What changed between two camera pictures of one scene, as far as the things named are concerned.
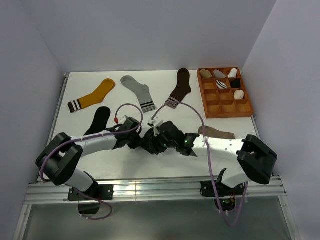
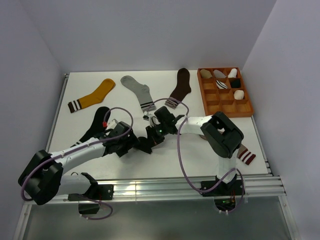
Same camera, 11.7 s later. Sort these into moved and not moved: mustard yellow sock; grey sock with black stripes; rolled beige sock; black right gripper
Moved: black right gripper
Not moved: mustard yellow sock; grey sock with black stripes; rolled beige sock
